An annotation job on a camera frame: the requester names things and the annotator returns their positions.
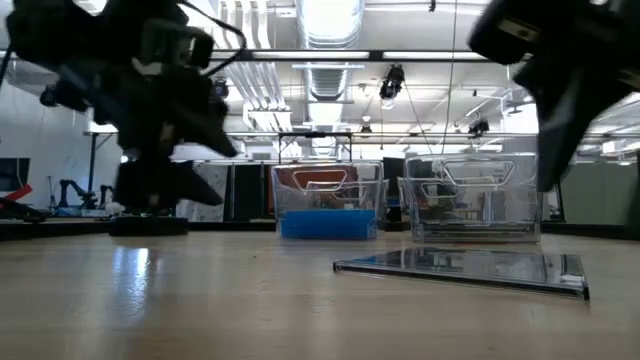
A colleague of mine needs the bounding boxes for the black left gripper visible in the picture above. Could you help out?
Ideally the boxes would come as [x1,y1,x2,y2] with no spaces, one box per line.
[41,63,240,212]

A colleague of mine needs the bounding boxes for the black background camera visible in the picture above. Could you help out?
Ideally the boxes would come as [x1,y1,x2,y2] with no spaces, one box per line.
[466,116,492,139]

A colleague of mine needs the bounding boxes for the black aluminium table frame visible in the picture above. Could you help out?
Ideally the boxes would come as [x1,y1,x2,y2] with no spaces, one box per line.
[0,217,640,242]

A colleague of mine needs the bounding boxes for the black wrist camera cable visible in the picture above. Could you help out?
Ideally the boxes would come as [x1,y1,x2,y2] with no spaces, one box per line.
[178,0,249,77]

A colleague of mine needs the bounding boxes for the black jewel case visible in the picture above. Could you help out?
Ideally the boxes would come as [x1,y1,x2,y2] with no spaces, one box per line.
[416,235,542,245]
[416,228,542,238]
[332,245,592,302]
[414,221,542,232]

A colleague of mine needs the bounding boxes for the black overhead camera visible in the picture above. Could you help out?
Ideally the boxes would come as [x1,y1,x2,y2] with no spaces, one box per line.
[377,63,407,102]

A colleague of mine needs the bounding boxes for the black background table frame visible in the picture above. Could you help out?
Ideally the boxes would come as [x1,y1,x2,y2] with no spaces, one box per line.
[276,130,354,164]

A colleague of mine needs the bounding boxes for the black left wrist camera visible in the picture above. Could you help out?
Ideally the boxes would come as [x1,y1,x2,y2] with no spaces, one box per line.
[137,18,217,71]

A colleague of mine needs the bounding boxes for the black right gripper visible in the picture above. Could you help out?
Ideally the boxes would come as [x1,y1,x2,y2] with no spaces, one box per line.
[468,0,640,195]

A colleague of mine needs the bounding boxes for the silver ceiling air duct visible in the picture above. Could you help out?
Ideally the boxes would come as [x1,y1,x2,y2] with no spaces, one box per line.
[293,0,367,157]

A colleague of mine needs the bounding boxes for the thin hanging cable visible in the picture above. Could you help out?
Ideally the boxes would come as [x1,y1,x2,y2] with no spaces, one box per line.
[439,0,459,156]

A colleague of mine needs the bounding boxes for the blue jewel case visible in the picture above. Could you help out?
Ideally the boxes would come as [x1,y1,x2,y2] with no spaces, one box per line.
[280,209,379,222]
[279,218,379,231]

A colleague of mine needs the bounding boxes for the red background object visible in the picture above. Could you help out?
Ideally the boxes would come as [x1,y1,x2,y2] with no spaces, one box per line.
[0,183,34,208]

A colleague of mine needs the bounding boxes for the black background monitor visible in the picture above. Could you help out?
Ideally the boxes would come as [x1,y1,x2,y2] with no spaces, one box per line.
[0,156,32,194]

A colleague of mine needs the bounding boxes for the clear plastic bin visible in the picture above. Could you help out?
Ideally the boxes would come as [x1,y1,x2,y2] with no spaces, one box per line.
[397,151,545,245]
[270,160,386,241]

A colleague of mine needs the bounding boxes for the green partition panel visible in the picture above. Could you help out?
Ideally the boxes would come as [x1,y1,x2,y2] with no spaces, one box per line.
[558,161,637,227]

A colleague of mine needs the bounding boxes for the black background cabinet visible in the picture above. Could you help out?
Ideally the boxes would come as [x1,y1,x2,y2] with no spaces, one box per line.
[221,163,274,222]

